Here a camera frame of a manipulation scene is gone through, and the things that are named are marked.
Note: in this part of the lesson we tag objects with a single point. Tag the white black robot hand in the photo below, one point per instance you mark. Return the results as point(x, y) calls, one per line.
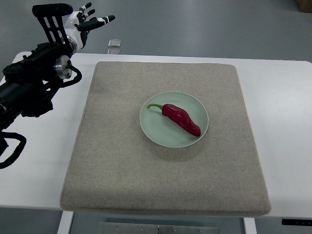
point(80, 24)

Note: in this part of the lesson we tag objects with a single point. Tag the red pepper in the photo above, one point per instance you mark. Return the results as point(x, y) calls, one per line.
point(178, 116)

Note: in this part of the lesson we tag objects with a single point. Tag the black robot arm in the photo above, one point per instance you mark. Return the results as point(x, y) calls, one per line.
point(31, 83)

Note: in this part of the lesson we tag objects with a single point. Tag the silver floor outlet plate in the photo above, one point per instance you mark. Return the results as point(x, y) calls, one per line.
point(114, 43)

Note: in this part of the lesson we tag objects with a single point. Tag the light green plate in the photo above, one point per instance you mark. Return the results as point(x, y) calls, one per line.
point(165, 132)

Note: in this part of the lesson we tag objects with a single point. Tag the beige felt mat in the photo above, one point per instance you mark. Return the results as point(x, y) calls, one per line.
point(116, 168)

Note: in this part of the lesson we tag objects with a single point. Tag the white table leg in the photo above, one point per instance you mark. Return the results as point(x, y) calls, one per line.
point(65, 222)

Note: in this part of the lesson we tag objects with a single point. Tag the cardboard box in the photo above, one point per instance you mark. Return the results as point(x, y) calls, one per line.
point(304, 5)

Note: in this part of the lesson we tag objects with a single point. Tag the black table control panel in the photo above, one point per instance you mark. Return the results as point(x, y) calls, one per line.
point(297, 222)

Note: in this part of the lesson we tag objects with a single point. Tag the metal bracket under table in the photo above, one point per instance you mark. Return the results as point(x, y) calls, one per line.
point(133, 228)

